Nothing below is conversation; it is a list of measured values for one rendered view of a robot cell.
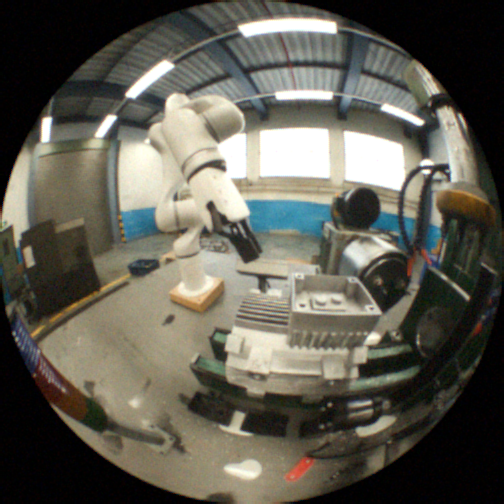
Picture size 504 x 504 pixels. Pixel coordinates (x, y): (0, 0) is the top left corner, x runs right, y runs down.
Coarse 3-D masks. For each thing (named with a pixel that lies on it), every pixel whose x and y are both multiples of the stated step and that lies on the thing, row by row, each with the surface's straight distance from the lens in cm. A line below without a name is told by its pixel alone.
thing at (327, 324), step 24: (312, 288) 27; (336, 288) 28; (360, 288) 27; (312, 312) 18; (336, 312) 19; (360, 312) 21; (288, 336) 21; (312, 336) 21; (336, 336) 22; (360, 336) 24
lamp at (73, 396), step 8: (64, 384) 25; (72, 384) 28; (64, 392) 25; (72, 392) 26; (80, 392) 28; (64, 400) 25; (72, 400) 26; (80, 400) 27; (64, 408) 26; (72, 408) 26; (80, 408) 27; (72, 416) 28; (80, 416) 28
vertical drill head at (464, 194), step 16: (432, 80) 51; (448, 112) 45; (448, 128) 44; (464, 128) 44; (448, 144) 43; (464, 144) 42; (464, 160) 40; (464, 176) 39; (448, 192) 35; (464, 192) 34; (480, 192) 38; (448, 208) 35; (464, 208) 33; (480, 208) 34; (448, 224) 39; (464, 224) 47; (480, 224) 35; (480, 240) 44
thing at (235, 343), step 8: (232, 336) 22; (240, 336) 22; (232, 344) 22; (240, 344) 21; (232, 352) 22; (240, 352) 22; (352, 352) 24; (360, 352) 24; (352, 360) 24; (360, 360) 24
